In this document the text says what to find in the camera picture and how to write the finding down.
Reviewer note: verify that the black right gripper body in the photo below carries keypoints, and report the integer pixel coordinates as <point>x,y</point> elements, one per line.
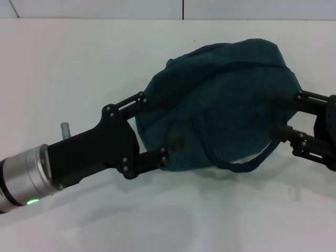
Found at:
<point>329,134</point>

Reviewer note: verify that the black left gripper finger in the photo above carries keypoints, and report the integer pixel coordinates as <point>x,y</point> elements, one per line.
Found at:
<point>136,103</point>
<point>155,157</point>

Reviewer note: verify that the dark teal fabric bag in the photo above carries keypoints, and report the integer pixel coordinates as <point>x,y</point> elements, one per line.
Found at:
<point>215,110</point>

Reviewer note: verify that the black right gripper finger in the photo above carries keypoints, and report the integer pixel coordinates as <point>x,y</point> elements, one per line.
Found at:
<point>304,102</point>
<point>299,144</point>

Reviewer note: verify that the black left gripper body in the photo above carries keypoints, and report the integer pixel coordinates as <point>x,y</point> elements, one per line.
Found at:
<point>97,149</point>

